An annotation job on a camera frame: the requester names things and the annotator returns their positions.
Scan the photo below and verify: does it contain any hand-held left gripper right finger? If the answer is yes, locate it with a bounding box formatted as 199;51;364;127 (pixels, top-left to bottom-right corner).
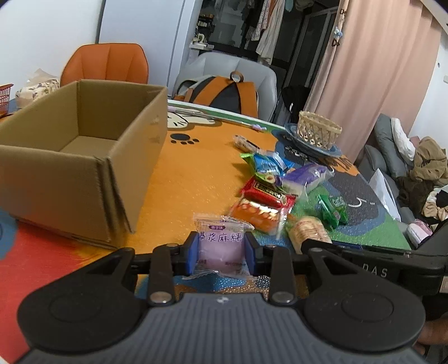
244;232;352;304

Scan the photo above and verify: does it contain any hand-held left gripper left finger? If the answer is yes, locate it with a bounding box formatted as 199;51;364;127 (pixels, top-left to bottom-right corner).
89;231;200;307

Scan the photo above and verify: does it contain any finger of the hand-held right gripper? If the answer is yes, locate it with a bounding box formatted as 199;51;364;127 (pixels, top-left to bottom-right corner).
329;241;363;251

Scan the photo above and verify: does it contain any pale purple mochi packet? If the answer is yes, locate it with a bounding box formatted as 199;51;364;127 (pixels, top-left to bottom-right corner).
182;213;254;281

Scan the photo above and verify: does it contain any green snack packet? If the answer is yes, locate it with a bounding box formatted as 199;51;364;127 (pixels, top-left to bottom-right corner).
315;192;349;228

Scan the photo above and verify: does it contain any red snack packet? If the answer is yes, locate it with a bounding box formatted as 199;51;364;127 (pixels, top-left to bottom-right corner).
241;177;296;211

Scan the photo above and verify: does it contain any purple snack packet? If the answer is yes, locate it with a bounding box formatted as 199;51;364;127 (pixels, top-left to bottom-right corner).
282;163;335;195

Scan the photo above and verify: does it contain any blue snack packet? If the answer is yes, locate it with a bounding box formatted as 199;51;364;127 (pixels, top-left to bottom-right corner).
241;151;295;186

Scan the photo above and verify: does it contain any brown cardboard box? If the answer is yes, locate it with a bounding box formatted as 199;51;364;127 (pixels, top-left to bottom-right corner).
0;80;169;250

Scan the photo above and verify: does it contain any person's right hand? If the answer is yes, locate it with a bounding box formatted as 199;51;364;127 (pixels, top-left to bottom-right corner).
415;313;448;356

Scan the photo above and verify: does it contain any pink pouch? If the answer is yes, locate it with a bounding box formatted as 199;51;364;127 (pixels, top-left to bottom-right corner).
407;220;433;247

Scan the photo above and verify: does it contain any clear round cracker packet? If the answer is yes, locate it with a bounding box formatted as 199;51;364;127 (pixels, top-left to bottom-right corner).
285;216;333;254

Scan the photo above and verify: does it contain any orange snack packet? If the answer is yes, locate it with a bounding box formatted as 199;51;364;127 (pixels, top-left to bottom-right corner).
229;196;291;235

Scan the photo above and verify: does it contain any white paper bag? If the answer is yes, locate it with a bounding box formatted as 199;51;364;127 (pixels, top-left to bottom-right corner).
369;168;402;222

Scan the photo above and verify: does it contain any orange cartoon table mat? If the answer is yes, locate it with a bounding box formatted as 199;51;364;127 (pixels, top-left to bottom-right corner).
0;100;412;364

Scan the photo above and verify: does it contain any blue plate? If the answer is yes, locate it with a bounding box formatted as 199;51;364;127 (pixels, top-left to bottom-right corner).
284;123;343;158

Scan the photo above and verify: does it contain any pile of clothes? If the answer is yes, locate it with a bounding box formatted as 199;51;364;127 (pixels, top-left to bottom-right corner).
399;136;448;221

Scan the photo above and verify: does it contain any grey sofa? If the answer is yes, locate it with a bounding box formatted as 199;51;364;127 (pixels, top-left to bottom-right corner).
364;114;448;246

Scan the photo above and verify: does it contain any small white snack packet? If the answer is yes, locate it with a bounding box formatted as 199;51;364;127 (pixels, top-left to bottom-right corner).
234;135;261;152

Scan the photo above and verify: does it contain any woven bamboo basket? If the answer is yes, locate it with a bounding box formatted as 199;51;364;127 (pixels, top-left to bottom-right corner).
297;111;343;150

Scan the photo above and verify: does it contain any white pillow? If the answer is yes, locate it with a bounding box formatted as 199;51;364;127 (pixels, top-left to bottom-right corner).
390;117;416;165

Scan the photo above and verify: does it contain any orange and grey backpack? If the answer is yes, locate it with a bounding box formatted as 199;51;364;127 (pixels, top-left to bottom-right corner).
174;71;260;118

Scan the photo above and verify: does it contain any pink curtain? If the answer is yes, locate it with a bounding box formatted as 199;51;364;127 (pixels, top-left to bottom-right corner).
304;0;442;165

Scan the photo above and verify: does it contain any grey chair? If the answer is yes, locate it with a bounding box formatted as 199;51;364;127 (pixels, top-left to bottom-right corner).
174;52;278;123

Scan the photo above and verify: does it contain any orange chair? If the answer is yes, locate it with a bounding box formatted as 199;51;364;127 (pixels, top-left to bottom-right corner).
60;43;149;87

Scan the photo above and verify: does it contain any white hanging garment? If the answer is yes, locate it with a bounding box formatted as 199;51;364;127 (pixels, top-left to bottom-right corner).
257;0;286;65

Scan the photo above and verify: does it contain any patterned tissue box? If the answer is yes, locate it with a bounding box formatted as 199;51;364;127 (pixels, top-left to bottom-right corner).
15;69;60;110

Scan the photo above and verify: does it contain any floral hanging garment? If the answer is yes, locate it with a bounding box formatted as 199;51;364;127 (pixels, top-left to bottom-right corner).
244;0;267;43

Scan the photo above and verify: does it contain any white fridge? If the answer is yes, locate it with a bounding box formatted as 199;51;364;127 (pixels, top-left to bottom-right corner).
99;0;204;99

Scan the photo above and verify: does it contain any red plastic basket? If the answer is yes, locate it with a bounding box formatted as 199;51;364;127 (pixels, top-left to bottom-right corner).
0;84;15;117

